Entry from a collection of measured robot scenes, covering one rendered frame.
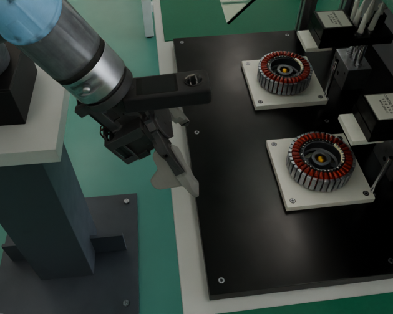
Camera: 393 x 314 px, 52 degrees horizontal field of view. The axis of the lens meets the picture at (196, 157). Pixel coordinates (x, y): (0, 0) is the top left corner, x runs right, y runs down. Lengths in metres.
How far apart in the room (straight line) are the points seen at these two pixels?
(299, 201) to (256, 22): 0.59
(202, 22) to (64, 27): 0.70
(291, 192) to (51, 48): 0.44
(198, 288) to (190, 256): 0.05
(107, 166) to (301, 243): 1.21
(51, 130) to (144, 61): 1.43
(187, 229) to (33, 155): 0.35
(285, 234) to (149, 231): 0.94
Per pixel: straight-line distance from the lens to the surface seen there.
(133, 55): 2.31
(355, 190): 0.73
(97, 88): 0.50
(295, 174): 0.71
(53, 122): 0.89
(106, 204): 1.62
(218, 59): 0.96
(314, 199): 0.70
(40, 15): 0.46
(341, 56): 0.93
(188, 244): 0.67
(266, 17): 1.16
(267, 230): 0.67
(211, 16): 1.15
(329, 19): 0.85
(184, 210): 0.70
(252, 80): 0.89
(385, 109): 0.67
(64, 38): 0.47
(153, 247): 1.52
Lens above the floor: 1.34
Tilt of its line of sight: 50 degrees down
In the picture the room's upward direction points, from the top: straight up
